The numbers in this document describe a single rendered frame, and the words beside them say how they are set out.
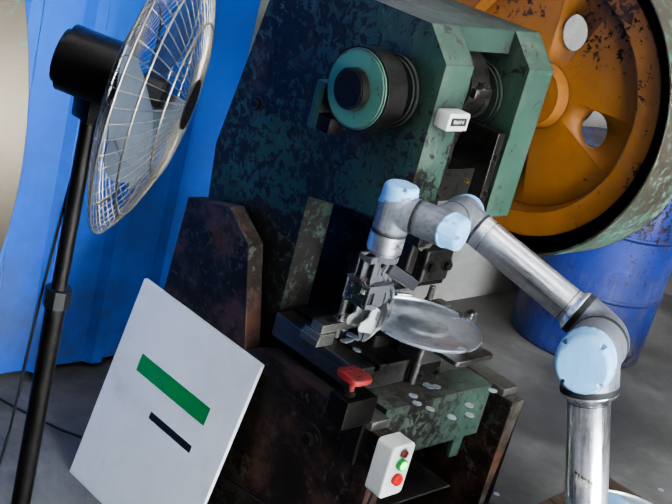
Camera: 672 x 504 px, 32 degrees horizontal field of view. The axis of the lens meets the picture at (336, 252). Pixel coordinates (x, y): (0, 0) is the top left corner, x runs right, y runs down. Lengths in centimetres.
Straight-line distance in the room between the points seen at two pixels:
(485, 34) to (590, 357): 82
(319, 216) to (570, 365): 86
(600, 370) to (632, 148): 75
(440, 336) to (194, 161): 133
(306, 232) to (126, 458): 82
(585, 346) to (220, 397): 106
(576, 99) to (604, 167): 19
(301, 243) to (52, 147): 96
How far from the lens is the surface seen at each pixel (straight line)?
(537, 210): 305
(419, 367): 284
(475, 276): 532
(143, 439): 319
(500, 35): 276
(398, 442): 264
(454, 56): 257
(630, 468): 435
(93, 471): 335
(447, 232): 235
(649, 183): 283
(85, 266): 378
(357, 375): 257
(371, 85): 252
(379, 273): 245
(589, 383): 230
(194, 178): 389
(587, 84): 299
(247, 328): 294
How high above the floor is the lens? 187
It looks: 20 degrees down
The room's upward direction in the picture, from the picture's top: 15 degrees clockwise
